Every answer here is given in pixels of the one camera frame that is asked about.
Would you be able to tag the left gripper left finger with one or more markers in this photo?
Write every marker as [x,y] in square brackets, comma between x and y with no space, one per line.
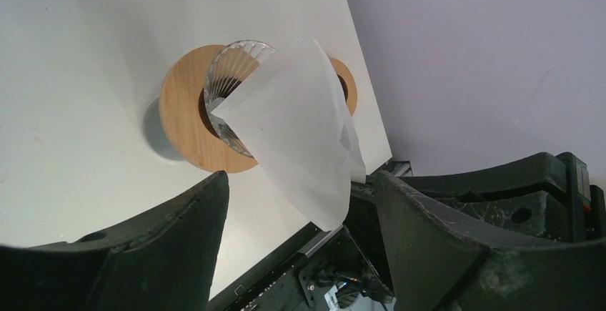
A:
[161,259]

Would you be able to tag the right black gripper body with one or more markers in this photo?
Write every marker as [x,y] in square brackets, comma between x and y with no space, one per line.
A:
[532,200]

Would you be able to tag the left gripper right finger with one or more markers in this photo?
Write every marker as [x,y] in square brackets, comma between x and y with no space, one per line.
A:
[442,259]

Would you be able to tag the grey glass carafe brown band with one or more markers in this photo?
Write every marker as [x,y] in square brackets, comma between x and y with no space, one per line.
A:
[155,136]

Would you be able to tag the wooden dripper ring holder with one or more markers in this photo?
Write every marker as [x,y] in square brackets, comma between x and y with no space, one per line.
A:
[181,110]

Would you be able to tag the white paper coffee filter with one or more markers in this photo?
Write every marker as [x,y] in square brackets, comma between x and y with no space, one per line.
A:
[291,115]

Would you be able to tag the clear glass dripper cone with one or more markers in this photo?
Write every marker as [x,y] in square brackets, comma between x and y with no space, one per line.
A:
[227,70]

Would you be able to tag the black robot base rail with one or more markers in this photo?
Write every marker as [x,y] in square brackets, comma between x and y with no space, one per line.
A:
[316,270]

